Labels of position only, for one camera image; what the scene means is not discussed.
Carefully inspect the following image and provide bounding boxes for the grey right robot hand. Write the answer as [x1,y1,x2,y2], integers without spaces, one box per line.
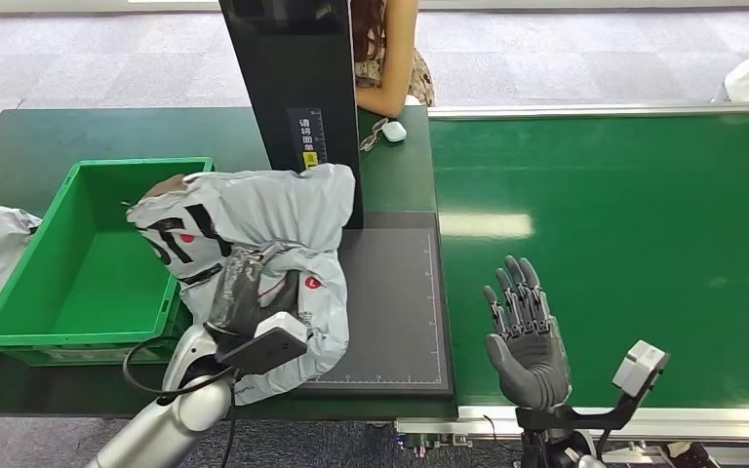
[483,255,572,411]

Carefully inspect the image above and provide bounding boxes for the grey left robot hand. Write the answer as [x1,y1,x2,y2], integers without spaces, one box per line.
[206,248,301,338]

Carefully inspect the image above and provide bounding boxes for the white courier bag package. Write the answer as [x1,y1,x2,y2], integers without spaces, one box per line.
[125,163,356,407]

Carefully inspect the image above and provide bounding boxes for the black yellow machine label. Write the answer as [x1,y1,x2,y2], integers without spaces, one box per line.
[287,107,329,171]

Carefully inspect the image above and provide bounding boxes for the green conveyor belt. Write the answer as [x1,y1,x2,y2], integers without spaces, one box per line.
[393,100,749,468]

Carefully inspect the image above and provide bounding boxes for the black inbound scanning machine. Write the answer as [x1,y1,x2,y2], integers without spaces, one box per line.
[217,0,456,398]

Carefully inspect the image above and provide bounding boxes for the green plastic crate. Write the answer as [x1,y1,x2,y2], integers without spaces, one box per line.
[0,157,216,368]

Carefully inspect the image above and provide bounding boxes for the person's dark shoe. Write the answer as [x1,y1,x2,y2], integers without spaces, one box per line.
[661,442,718,468]

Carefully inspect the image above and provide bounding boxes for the eyeglasses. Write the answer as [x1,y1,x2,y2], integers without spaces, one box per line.
[358,117,390,153]

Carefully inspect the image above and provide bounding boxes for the dark green table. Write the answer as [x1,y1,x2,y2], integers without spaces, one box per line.
[0,106,459,420]

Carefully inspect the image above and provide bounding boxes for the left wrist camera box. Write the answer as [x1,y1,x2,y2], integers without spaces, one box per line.
[216,311,309,376]

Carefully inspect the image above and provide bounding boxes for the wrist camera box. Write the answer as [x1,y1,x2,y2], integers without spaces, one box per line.
[607,340,670,414]
[216,311,309,376]

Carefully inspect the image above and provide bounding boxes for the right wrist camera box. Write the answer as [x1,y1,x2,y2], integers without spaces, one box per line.
[607,340,670,414]

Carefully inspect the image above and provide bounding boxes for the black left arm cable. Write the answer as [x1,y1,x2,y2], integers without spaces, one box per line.
[122,335,234,399]

